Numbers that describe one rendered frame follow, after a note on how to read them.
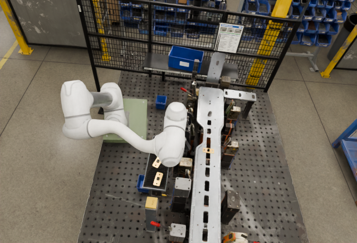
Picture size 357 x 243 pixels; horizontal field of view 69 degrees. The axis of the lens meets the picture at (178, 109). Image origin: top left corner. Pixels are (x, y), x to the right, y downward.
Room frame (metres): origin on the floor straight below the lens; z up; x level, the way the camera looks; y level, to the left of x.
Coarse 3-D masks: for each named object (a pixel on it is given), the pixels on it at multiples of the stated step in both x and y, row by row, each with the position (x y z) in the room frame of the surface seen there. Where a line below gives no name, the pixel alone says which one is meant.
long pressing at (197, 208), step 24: (216, 96) 1.58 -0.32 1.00; (216, 120) 1.31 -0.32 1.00; (216, 144) 1.08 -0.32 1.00; (216, 168) 0.88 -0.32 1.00; (192, 192) 0.69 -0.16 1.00; (216, 192) 0.71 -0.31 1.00; (192, 216) 0.53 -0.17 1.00; (216, 216) 0.55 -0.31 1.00; (192, 240) 0.40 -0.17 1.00; (216, 240) 0.42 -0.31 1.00
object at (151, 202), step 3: (147, 198) 0.55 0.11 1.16; (150, 198) 0.55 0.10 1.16; (153, 198) 0.56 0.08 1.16; (156, 198) 0.56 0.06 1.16; (147, 201) 0.54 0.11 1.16; (150, 201) 0.54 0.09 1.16; (153, 201) 0.54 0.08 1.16; (156, 201) 0.54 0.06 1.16; (147, 204) 0.52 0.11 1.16; (150, 204) 0.52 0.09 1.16; (153, 204) 0.52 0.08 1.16; (156, 204) 0.53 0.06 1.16; (147, 207) 0.50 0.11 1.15; (150, 207) 0.50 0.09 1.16; (153, 207) 0.51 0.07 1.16
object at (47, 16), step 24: (24, 0) 3.02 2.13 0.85; (48, 0) 3.04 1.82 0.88; (72, 0) 3.06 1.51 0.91; (96, 0) 3.05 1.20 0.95; (24, 24) 3.02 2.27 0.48; (48, 24) 3.03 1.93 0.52; (72, 24) 3.07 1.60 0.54; (96, 24) 3.07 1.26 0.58; (24, 48) 2.98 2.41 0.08; (96, 48) 3.07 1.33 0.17
